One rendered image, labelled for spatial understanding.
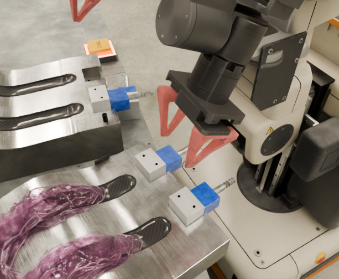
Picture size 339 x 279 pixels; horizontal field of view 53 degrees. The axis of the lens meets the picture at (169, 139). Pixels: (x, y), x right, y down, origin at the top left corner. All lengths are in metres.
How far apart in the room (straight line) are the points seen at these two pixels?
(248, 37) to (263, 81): 0.28
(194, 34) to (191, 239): 0.33
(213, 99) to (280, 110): 0.41
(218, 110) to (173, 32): 0.11
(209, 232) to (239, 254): 0.64
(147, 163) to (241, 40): 0.31
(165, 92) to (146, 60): 1.99
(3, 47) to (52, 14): 0.23
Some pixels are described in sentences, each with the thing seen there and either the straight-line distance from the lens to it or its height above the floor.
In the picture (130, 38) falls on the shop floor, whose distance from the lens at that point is 2.70.
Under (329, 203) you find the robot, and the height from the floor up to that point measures 0.42.
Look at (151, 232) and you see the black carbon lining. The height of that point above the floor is 0.85.
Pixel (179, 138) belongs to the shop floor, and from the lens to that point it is 1.87.
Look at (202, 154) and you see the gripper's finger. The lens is 0.46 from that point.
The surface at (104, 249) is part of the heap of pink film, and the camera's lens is 0.52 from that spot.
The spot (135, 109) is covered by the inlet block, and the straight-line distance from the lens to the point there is 0.80.
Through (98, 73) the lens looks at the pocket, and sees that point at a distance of 0.85.
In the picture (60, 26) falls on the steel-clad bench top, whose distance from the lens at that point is 1.22.
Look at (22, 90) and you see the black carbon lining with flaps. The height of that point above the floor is 0.88.
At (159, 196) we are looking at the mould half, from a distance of 0.61.
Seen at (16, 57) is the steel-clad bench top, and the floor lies 0.80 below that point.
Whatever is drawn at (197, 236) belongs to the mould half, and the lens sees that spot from 0.57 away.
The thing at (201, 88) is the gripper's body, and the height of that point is 1.10.
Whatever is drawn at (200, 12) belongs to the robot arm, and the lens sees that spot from 0.35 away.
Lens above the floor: 1.36
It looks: 47 degrees down
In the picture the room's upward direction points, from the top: straight up
